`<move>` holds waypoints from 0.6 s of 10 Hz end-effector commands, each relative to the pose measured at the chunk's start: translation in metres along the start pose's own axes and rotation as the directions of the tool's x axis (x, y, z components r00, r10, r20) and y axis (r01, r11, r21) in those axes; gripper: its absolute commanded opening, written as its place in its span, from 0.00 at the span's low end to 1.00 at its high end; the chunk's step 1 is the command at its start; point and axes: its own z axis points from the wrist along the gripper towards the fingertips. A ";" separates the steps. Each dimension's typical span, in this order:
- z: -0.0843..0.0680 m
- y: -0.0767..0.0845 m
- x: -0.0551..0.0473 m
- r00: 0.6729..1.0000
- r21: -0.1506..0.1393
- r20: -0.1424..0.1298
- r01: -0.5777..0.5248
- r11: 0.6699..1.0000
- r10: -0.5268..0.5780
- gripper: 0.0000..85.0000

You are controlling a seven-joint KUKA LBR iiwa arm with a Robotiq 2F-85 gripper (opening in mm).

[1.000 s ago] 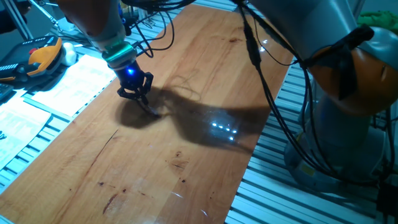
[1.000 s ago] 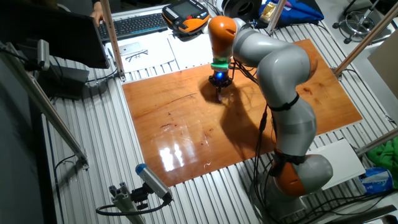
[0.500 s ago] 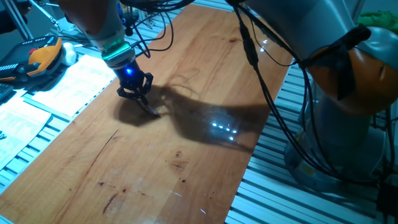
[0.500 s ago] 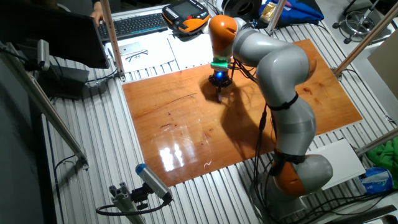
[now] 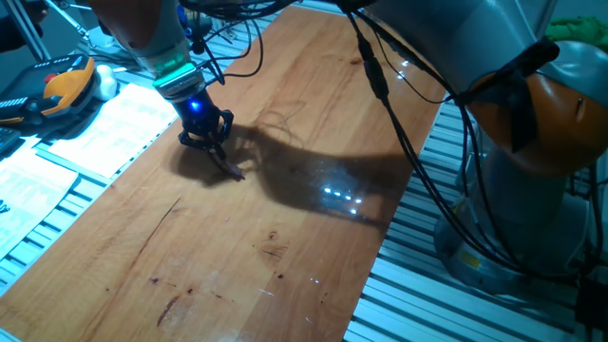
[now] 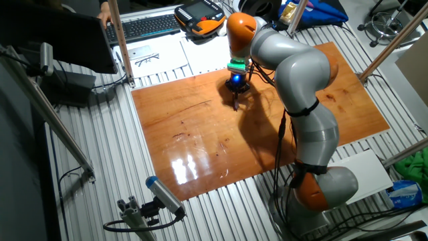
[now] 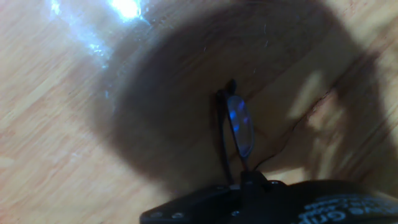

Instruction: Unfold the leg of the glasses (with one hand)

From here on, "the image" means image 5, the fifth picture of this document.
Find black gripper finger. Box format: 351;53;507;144
215;109;236;149
178;129;219;154

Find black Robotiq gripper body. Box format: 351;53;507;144
173;87;224;140

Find brown framed glasses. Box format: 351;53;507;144
208;144;246;181

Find person's hand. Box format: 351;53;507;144
21;0;49;25

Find white paper sheet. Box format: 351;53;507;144
0;146;80;260
47;83;180;180

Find white computer mouse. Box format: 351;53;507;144
93;64;119;103

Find orange black teach pendant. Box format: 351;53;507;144
0;54;99;127

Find orange-brown wooden board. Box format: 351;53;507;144
0;5;447;342

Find thin metal rod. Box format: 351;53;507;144
45;0;91;40

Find black keyboard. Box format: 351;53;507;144
0;126;23;156

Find green cloth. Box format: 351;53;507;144
544;16;608;44

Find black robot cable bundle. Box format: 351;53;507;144
180;0;608;289

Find upright aluminium frame post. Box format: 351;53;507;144
4;0;51;61

